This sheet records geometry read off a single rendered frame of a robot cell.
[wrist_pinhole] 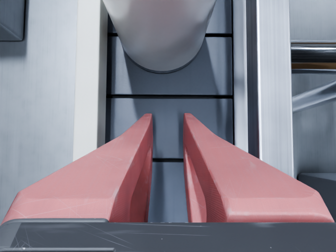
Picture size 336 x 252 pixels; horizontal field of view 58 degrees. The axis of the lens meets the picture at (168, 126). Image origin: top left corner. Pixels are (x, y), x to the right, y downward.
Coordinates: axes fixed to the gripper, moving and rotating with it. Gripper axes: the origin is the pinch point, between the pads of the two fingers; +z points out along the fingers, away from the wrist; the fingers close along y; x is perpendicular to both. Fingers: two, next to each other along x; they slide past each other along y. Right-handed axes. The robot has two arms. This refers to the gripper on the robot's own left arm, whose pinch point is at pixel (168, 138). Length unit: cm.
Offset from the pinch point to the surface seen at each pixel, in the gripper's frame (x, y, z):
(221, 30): -1.5, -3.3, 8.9
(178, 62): -0.6, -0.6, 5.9
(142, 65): -0.2, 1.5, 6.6
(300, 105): 3.0, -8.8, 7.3
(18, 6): -1.6, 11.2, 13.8
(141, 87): 1.2, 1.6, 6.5
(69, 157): 7.8, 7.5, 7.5
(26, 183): 9.2, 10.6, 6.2
